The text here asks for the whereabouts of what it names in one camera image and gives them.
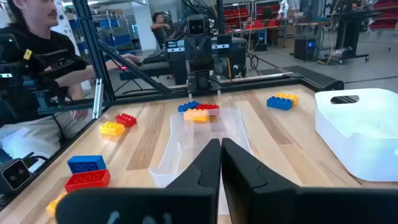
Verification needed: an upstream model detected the red storage bin rack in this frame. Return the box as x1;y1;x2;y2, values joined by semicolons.
368;0;398;30
222;2;282;32

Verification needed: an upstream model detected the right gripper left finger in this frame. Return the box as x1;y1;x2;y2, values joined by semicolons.
55;138;222;224

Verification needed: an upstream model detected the blue toy brick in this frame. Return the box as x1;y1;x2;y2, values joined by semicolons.
266;95;294;111
177;100;201;113
67;154;108;174

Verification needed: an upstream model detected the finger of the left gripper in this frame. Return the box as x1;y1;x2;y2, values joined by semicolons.
188;56;202;72
201;55;215;72

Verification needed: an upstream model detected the black frame post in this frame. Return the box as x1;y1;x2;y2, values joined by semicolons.
72;0;116;105

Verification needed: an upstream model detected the white plastic bin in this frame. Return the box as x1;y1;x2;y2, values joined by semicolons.
314;88;398;183

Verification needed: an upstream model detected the black standing desk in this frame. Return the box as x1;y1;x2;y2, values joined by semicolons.
323;7;383;65

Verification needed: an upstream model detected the black diagonal frame brace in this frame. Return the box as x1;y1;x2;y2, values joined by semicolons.
96;40;178;96

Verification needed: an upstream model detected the black computer tower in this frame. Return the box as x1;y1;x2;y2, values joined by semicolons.
294;34;318;62

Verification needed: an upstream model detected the yellow toy brick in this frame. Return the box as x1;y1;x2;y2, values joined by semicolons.
99;121;126;137
183;108;210;123
45;192;68;218
275;93;300;106

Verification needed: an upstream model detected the black rounded frame foot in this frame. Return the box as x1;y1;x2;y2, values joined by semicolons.
310;79;345;91

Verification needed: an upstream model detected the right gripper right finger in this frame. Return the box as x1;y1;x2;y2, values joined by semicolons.
221;138;398;224

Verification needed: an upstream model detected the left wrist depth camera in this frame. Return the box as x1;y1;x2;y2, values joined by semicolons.
187;14;210;37

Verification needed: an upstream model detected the silver-rimmed depth camera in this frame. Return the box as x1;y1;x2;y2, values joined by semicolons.
0;157;34;195

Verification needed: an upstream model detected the silver corner bracket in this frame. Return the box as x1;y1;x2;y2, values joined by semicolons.
92;78;104;119

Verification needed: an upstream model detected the clear plastic bin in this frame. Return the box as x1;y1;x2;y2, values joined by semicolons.
148;107;252;215

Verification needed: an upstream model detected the person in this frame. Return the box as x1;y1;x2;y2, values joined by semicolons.
0;0;142;162
150;11;180;49

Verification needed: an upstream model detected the black floor mat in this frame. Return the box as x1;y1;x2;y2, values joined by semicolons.
281;64;336;88

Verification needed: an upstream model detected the red toy brick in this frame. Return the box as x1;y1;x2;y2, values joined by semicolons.
115;113;137;128
195;103;220;116
64;169;111;194

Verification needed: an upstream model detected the blue shelf rack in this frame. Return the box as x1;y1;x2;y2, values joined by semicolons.
68;12;141;54

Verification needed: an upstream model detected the white humanoid robot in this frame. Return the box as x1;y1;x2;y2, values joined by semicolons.
277;0;290;19

